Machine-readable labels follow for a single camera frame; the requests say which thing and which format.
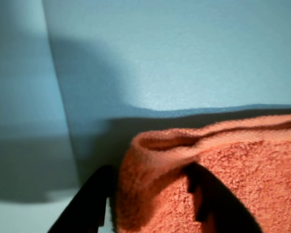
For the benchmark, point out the grey table mat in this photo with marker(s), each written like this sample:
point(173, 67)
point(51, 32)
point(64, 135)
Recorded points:
point(184, 48)

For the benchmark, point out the orange terry towel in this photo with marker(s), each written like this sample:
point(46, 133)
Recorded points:
point(245, 170)

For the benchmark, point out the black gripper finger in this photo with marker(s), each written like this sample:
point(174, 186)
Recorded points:
point(87, 206)
point(223, 211)

